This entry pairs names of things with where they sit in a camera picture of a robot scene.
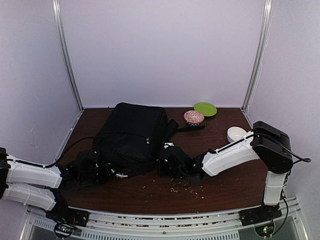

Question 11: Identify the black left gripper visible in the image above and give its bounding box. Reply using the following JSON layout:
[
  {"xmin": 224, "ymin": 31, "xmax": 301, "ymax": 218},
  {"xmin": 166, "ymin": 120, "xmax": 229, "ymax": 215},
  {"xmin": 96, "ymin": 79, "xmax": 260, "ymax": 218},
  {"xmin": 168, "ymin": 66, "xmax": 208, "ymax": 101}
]
[{"xmin": 79, "ymin": 161, "xmax": 118, "ymax": 186}]

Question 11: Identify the white bowl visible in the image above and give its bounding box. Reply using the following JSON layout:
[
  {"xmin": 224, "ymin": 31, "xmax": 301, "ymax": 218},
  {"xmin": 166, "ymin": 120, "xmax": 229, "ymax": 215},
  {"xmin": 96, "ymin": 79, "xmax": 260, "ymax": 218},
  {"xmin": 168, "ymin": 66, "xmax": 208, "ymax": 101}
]
[{"xmin": 226, "ymin": 126, "xmax": 251, "ymax": 143}]

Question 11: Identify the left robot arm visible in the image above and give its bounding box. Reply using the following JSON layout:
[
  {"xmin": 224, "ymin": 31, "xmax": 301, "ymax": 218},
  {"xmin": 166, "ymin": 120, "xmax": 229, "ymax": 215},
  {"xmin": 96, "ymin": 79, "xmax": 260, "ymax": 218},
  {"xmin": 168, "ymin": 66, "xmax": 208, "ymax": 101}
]
[{"xmin": 0, "ymin": 147, "xmax": 116, "ymax": 222}]

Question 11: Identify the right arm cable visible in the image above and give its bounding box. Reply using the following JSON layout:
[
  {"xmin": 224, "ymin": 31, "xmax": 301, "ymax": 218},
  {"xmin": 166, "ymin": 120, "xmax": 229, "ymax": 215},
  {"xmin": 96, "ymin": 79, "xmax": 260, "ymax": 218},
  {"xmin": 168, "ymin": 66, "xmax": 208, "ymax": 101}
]
[{"xmin": 252, "ymin": 133, "xmax": 312, "ymax": 166}]

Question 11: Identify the green plate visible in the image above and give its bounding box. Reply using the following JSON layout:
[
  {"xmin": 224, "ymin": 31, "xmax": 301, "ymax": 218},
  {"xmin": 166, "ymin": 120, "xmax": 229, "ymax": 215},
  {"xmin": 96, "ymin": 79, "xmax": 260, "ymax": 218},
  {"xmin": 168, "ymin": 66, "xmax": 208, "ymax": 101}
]
[{"xmin": 193, "ymin": 102, "xmax": 218, "ymax": 117}]

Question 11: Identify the aluminium frame post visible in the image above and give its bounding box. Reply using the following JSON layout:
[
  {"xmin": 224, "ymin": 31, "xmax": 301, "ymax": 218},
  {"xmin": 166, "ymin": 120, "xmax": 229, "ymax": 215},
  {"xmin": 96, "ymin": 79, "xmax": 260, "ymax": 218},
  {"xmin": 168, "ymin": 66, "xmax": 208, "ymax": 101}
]
[
  {"xmin": 52, "ymin": 0, "xmax": 84, "ymax": 111},
  {"xmin": 241, "ymin": 0, "xmax": 273, "ymax": 114}
]

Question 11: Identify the right aluminium frame post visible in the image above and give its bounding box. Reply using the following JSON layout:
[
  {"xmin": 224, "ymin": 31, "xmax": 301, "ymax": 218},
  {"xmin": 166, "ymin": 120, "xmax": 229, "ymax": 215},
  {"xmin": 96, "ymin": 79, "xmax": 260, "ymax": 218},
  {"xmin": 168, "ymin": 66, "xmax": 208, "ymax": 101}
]
[{"xmin": 241, "ymin": 0, "xmax": 273, "ymax": 114}]

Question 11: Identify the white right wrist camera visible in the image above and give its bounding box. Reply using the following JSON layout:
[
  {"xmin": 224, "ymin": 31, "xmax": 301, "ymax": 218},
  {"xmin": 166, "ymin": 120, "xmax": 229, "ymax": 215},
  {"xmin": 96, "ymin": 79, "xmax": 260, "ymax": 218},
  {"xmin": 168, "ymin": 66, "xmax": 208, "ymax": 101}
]
[{"xmin": 163, "ymin": 142, "xmax": 175, "ymax": 149}]

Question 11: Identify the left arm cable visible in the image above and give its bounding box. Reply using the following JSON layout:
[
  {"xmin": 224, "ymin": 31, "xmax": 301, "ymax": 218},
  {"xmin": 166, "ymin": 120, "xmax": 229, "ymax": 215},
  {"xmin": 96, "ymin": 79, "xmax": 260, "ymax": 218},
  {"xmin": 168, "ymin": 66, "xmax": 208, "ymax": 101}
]
[{"xmin": 42, "ymin": 136, "xmax": 96, "ymax": 168}]

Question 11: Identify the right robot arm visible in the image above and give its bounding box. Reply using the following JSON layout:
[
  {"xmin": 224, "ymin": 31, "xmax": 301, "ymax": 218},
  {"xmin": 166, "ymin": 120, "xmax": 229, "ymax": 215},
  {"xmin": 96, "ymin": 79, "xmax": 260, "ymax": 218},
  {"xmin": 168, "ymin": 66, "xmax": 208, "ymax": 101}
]
[{"xmin": 157, "ymin": 121, "xmax": 293, "ymax": 221}]

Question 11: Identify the black student backpack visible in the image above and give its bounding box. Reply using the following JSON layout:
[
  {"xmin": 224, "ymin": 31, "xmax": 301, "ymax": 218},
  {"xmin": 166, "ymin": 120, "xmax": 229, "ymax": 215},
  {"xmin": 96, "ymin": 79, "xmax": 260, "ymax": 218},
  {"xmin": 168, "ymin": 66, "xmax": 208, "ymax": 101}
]
[{"xmin": 92, "ymin": 102, "xmax": 204, "ymax": 179}]

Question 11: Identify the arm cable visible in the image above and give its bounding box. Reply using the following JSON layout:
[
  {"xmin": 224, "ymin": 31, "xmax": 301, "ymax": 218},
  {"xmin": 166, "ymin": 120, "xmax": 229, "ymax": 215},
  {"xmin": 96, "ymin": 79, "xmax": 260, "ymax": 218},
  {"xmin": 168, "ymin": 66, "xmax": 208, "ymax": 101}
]
[
  {"xmin": 42, "ymin": 136, "xmax": 96, "ymax": 168},
  {"xmin": 252, "ymin": 133, "xmax": 312, "ymax": 166}
]

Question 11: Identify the red patterned bowl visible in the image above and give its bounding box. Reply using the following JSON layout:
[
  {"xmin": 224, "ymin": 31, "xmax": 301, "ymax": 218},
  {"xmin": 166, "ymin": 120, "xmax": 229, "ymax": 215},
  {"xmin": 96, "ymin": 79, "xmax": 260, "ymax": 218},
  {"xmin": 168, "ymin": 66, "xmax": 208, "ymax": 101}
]
[{"xmin": 183, "ymin": 110, "xmax": 205, "ymax": 127}]

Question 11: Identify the left aluminium frame post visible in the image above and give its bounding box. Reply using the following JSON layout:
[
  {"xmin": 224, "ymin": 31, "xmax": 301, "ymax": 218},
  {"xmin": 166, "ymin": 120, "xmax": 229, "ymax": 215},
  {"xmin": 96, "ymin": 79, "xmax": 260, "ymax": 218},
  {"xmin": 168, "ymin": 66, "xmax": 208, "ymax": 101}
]
[{"xmin": 52, "ymin": 0, "xmax": 84, "ymax": 111}]

